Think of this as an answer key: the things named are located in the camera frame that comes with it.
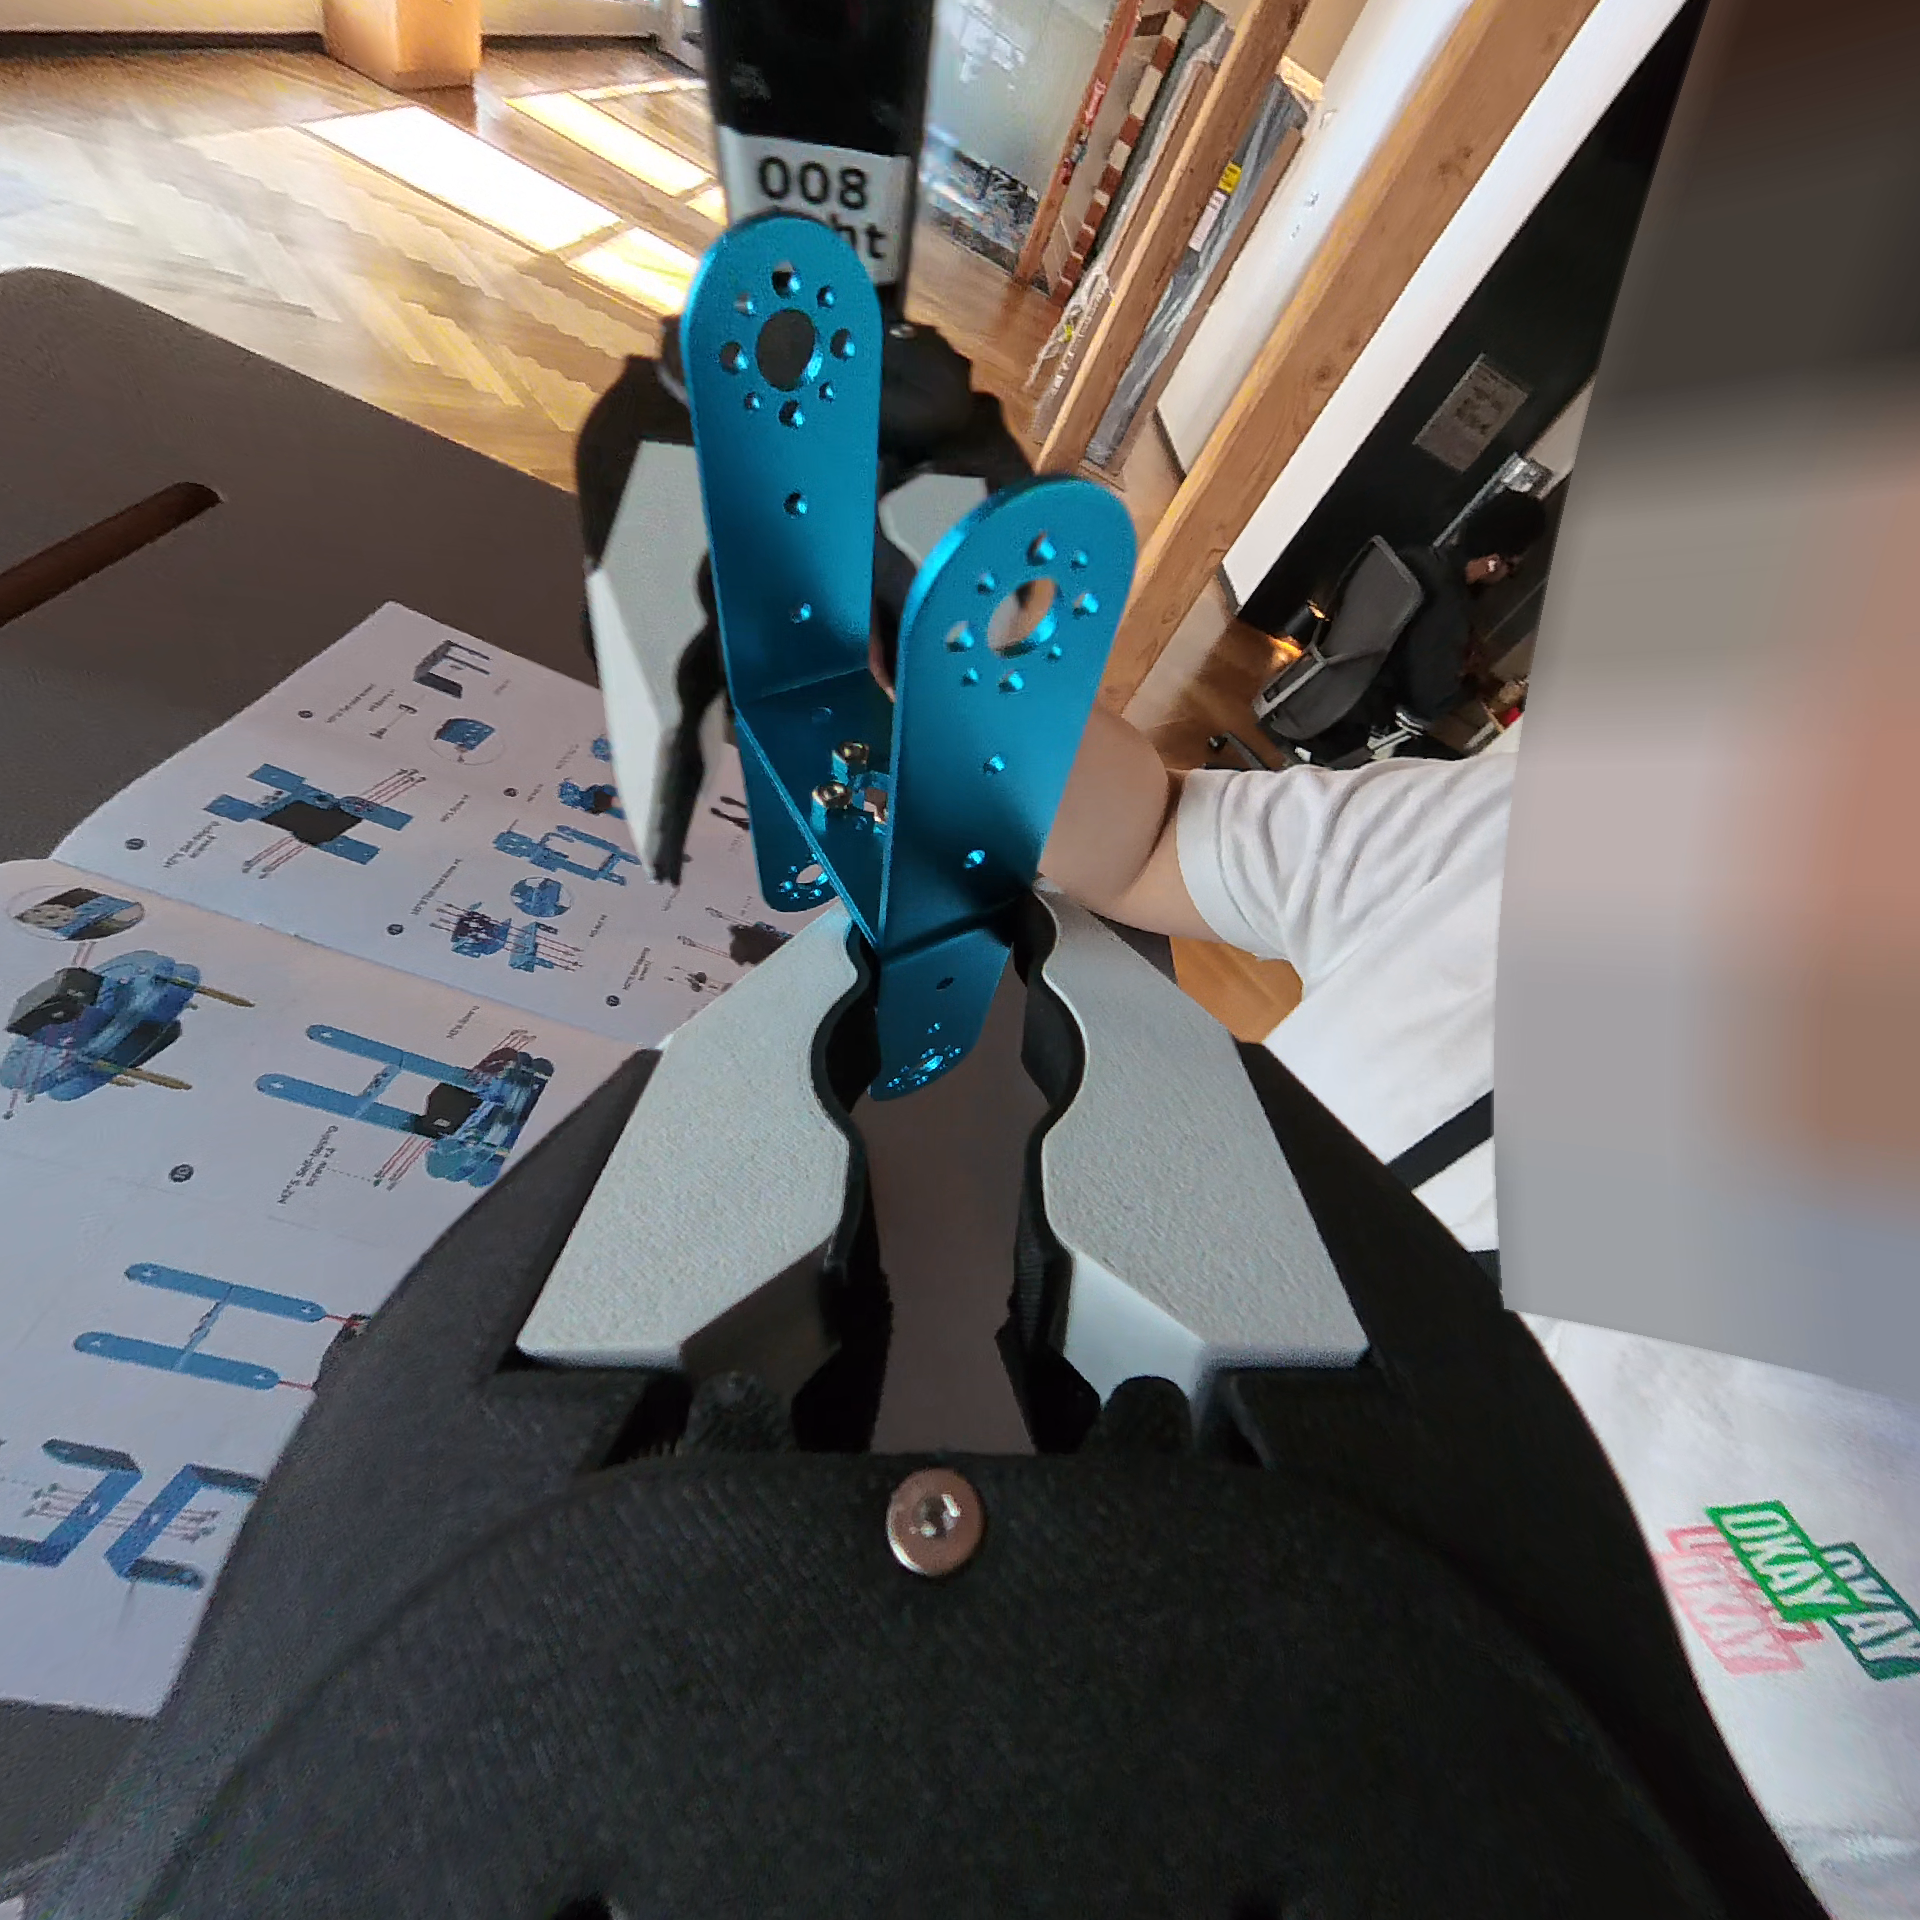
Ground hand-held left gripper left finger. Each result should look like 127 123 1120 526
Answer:
515 908 899 1448

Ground slim wooden pillar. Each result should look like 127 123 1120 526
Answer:
1037 0 1314 466

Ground blue metal bracket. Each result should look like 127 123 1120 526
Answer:
681 211 1139 1104

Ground thick wooden pillar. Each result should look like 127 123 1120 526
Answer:
1103 0 1605 714

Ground person's right forearm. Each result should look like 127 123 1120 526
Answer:
1041 702 1192 944

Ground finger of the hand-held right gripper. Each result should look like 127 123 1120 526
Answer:
881 472 989 586
586 439 741 887

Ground black lanyard strap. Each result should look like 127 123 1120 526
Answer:
1387 1092 1502 1203

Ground paper wall notice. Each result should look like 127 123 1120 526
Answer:
1416 357 1533 471

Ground dark grey desk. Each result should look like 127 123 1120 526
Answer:
0 268 1041 1920

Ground printed assembly instruction sheet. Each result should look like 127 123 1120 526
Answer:
0 599 806 1718

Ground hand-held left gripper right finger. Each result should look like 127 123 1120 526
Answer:
992 891 1377 1397

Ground leaning framed panels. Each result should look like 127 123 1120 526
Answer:
921 0 1328 472

